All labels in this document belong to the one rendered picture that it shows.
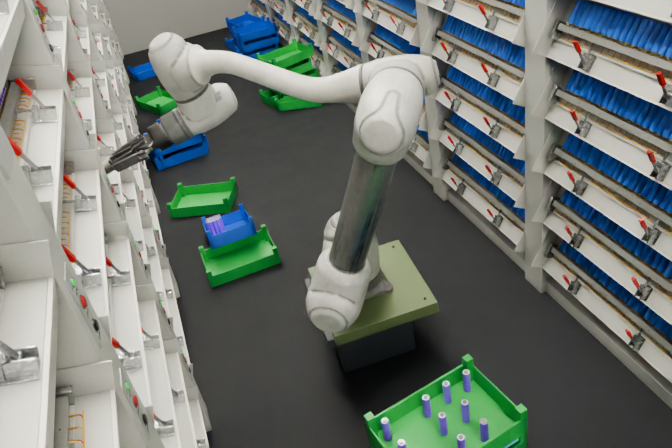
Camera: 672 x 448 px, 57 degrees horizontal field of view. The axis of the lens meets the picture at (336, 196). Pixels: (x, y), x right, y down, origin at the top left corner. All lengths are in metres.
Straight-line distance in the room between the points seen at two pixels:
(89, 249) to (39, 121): 0.25
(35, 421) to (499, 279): 1.93
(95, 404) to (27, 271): 0.21
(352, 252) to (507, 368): 0.71
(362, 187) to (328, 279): 0.32
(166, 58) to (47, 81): 0.31
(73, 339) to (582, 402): 1.51
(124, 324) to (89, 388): 0.43
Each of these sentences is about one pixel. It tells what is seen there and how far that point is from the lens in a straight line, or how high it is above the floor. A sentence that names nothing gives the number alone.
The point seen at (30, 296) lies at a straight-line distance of 0.78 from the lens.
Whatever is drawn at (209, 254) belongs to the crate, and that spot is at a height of 0.03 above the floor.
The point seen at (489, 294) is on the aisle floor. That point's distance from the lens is 2.30.
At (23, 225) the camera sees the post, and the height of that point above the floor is 1.23.
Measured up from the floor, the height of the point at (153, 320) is 0.56.
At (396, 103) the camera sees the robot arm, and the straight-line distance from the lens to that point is 1.31.
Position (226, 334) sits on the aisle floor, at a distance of 2.35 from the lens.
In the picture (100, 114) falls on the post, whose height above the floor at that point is 0.83.
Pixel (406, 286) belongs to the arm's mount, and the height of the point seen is 0.25.
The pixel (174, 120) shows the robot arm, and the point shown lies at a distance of 1.71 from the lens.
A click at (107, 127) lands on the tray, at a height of 0.78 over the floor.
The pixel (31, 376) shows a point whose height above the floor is 1.16.
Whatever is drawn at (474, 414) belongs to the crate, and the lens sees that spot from 1.55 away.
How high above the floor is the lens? 1.56
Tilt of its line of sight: 32 degrees down
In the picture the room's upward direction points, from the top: 11 degrees counter-clockwise
